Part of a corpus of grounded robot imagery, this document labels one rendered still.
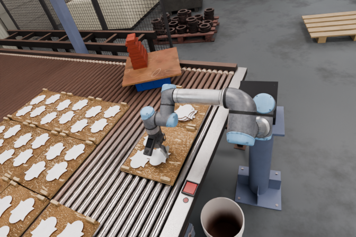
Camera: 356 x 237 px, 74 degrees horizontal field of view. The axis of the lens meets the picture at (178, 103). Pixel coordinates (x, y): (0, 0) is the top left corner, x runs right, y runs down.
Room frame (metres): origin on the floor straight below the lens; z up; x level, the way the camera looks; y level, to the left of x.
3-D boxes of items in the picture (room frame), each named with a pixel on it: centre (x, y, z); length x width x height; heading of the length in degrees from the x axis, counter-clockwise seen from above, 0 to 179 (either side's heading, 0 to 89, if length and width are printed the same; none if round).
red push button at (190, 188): (0.69, 0.04, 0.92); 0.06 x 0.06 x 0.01; 57
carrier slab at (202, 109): (1.35, -0.05, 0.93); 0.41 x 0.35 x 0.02; 148
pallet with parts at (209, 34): (4.84, -0.52, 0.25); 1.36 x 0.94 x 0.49; 65
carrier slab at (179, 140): (0.99, 0.17, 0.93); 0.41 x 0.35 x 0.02; 148
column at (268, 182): (1.11, -0.54, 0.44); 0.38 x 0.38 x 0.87; 64
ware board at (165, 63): (1.91, 0.15, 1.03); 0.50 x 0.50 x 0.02; 87
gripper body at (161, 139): (0.95, 0.17, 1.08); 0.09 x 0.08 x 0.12; 149
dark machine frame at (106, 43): (3.38, 1.41, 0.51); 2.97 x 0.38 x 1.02; 57
